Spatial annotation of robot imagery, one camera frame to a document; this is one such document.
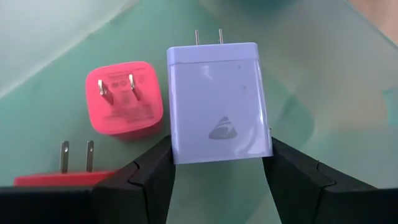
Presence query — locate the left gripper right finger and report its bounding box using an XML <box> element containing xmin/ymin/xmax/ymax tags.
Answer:
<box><xmin>262</xmin><ymin>137</ymin><xmax>398</xmax><ymax>224</ymax></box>

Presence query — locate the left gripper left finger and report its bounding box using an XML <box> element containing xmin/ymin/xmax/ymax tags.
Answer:
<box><xmin>0</xmin><ymin>136</ymin><xmax>177</xmax><ymax>224</ymax></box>

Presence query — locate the red wall charger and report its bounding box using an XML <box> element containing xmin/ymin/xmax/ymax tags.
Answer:
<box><xmin>13</xmin><ymin>140</ymin><xmax>116</xmax><ymax>188</ymax></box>

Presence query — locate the pink wall charger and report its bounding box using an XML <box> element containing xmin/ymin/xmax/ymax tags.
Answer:
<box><xmin>85</xmin><ymin>60</ymin><xmax>164</xmax><ymax>139</ymax></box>

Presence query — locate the lavender wall charger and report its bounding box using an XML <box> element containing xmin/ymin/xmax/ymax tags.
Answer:
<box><xmin>166</xmin><ymin>29</ymin><xmax>274</xmax><ymax>165</ymax></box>

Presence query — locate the teal translucent plastic bin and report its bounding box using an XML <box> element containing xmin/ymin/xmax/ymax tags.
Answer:
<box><xmin>0</xmin><ymin>0</ymin><xmax>398</xmax><ymax>224</ymax></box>

